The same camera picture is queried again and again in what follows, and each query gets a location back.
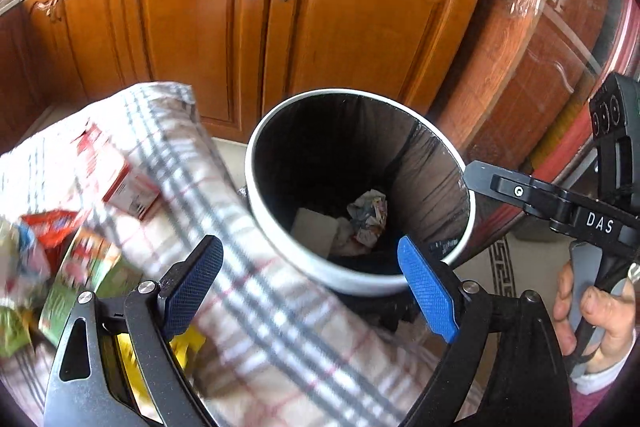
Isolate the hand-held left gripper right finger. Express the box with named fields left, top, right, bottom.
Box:
left=397, top=236, right=573, bottom=427

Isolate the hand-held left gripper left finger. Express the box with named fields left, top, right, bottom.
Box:
left=42, top=235, right=224, bottom=427

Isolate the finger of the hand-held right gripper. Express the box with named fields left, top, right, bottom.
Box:
left=462, top=161, right=568, bottom=225

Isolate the green printed packet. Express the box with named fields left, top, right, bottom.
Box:
left=40, top=227, right=127, bottom=348

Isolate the white trash bin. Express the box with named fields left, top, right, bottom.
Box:
left=244, top=89, right=473, bottom=299

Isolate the red and white carton box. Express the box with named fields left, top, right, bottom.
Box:
left=70, top=119, right=162, bottom=222

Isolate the orange snack packet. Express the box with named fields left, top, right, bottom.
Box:
left=20, top=209, right=92, bottom=252

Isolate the person's right forearm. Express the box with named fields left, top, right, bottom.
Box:
left=570, top=347, right=640, bottom=427

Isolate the crumpled paper trash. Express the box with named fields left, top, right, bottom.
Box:
left=290, top=207, right=341, bottom=259

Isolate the person's right hand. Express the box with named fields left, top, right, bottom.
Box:
left=552, top=259, right=640, bottom=375

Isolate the yellow packet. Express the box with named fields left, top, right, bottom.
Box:
left=114, top=324, right=207, bottom=410

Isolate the plaid blanket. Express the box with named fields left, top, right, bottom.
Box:
left=0, top=81, right=481, bottom=427

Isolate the black bin liner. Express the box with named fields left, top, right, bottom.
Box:
left=254, top=96, right=471, bottom=269

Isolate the crumpled printed paper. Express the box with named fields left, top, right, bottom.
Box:
left=347, top=189, right=389, bottom=248

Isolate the round red-rimmed table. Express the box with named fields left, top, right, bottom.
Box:
left=435, top=0, right=640, bottom=233

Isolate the pale printed packet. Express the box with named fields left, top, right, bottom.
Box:
left=0, top=217, right=52, bottom=308

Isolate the small green packet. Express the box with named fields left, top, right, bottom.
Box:
left=0, top=302, right=37, bottom=358

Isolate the wooden cabinet door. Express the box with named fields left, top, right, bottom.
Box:
left=0, top=2, right=57, bottom=135
left=262, top=0, right=486, bottom=118
left=122, top=0, right=281, bottom=142
left=22, top=0, right=151, bottom=108

